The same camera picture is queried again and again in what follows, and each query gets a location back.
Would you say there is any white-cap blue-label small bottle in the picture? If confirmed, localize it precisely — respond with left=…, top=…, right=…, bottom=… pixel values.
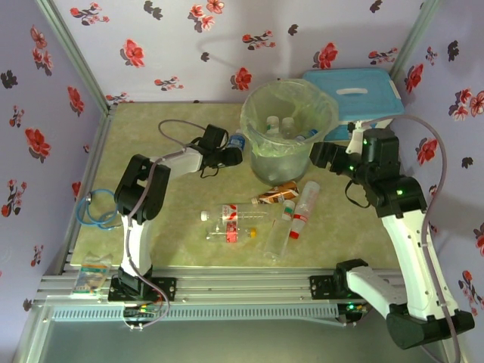
left=225, top=129, right=247, bottom=152

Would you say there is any white-cap clear small bottle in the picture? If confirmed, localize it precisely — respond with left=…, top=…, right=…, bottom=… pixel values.
left=280, top=116, right=296, bottom=139

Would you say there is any green-cap clear small bottle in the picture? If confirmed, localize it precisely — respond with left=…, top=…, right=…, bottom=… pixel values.
left=264, top=116, right=281, bottom=137

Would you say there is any clear bottle red-white label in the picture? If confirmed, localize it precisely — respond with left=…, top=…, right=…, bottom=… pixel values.
left=200, top=203, right=277, bottom=222

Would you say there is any frosted bottle red cap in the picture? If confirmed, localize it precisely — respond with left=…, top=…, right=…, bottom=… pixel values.
left=289, top=180, right=321, bottom=240

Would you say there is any storage box with blue lid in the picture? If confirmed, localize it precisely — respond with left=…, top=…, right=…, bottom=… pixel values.
left=302, top=67, right=405, bottom=143

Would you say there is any clear bottle red label yellow cap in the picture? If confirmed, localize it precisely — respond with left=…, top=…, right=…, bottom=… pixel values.
left=206, top=222, right=258, bottom=244

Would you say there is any tall clear bottle green cap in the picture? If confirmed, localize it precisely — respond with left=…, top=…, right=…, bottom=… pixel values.
left=263, top=199, right=296, bottom=262

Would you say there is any clear plastic packet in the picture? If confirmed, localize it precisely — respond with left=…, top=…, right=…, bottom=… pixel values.
left=73, top=252, right=114, bottom=296

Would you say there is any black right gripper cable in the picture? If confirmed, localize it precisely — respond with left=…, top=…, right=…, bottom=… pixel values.
left=343, top=179, right=374, bottom=209

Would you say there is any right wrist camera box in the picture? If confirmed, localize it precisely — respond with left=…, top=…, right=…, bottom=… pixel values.
left=346, top=120, right=371, bottom=155

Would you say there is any grey right camera cable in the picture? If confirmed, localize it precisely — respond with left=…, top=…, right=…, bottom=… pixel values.
left=357, top=115, right=463, bottom=363

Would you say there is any wide aluminium base rail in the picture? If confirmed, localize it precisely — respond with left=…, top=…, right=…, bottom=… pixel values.
left=33, top=264, right=451, bottom=303

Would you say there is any blue coiled cable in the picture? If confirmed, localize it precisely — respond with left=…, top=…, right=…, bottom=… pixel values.
left=76, top=188, right=121, bottom=231

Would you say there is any aluminium frame post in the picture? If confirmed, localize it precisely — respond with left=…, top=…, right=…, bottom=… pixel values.
left=388, top=0, right=444, bottom=79
left=36, top=0, right=116, bottom=114

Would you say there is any grey slotted cable duct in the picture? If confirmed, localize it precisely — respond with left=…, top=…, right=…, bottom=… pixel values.
left=51, top=304, right=337, bottom=322

